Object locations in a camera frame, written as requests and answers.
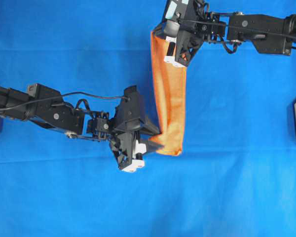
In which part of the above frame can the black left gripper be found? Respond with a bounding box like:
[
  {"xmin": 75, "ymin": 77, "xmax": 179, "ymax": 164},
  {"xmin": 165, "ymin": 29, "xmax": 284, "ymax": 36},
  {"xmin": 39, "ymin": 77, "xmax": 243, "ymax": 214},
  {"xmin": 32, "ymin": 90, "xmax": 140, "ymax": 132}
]
[{"xmin": 110, "ymin": 118, "xmax": 164, "ymax": 172}]

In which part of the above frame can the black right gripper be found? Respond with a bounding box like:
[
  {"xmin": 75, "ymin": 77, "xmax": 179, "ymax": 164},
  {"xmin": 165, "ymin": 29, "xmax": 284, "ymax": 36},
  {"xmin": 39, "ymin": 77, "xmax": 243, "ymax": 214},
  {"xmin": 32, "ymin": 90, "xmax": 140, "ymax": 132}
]
[{"xmin": 164, "ymin": 30, "xmax": 204, "ymax": 68}]

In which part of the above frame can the orange towel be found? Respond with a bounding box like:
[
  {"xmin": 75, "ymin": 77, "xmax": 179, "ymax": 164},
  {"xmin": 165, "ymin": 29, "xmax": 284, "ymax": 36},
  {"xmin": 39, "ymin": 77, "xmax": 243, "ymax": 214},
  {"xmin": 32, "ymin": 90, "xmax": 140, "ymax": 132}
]
[{"xmin": 150, "ymin": 33, "xmax": 187, "ymax": 156}]

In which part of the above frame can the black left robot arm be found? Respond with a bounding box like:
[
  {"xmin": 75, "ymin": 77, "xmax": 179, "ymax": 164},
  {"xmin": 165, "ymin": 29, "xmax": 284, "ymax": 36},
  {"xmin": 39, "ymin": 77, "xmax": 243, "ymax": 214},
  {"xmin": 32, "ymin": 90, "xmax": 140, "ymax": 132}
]
[{"xmin": 0, "ymin": 83, "xmax": 163, "ymax": 173}]

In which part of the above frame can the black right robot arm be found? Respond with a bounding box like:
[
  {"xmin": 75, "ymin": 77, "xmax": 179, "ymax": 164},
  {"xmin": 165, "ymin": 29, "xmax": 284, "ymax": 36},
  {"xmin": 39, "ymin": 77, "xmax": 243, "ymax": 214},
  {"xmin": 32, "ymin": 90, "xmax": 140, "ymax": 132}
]
[{"xmin": 154, "ymin": 0, "xmax": 296, "ymax": 67}]

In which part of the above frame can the blue table cloth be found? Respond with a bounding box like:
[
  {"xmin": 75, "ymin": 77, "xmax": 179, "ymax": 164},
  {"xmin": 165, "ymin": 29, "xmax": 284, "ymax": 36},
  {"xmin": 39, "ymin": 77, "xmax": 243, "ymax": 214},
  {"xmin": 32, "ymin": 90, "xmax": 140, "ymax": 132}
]
[{"xmin": 0, "ymin": 0, "xmax": 296, "ymax": 237}]

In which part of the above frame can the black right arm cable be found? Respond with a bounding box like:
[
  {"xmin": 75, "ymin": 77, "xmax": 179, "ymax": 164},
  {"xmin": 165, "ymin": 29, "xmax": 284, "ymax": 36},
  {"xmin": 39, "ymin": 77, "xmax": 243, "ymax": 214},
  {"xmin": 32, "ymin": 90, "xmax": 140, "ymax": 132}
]
[{"xmin": 177, "ymin": 18, "xmax": 296, "ymax": 41}]

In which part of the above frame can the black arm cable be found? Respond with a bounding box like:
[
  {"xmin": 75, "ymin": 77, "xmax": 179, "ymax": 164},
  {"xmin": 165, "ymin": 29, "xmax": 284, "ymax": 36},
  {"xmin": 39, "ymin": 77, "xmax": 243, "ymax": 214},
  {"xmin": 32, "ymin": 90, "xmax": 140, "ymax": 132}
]
[
  {"xmin": 0, "ymin": 91, "xmax": 130, "ymax": 114},
  {"xmin": 177, "ymin": 18, "xmax": 296, "ymax": 41}
]

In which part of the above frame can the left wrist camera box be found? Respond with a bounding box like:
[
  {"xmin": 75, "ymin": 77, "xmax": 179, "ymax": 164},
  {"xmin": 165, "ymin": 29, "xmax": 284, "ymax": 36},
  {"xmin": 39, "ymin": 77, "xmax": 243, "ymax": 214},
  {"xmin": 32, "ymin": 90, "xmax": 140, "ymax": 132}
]
[{"xmin": 113, "ymin": 85, "xmax": 145, "ymax": 132}]

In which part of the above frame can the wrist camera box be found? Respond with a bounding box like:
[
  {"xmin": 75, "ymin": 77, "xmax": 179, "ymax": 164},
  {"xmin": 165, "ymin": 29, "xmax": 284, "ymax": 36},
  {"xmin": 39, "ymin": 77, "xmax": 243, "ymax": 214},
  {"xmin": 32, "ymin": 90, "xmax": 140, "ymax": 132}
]
[
  {"xmin": 113, "ymin": 85, "xmax": 145, "ymax": 132},
  {"xmin": 153, "ymin": 0, "xmax": 200, "ymax": 40}
]

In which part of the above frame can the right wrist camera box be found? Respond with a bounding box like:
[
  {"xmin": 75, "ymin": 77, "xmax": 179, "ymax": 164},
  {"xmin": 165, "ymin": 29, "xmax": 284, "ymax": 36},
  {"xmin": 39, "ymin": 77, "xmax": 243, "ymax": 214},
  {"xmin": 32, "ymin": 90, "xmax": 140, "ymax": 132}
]
[{"xmin": 153, "ymin": 0, "xmax": 200, "ymax": 40}]

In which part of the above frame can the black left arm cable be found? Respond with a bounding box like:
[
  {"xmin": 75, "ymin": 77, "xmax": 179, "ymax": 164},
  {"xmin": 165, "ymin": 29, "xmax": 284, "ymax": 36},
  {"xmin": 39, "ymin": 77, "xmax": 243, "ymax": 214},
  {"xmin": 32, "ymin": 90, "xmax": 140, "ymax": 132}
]
[{"xmin": 0, "ymin": 91, "xmax": 130, "ymax": 114}]

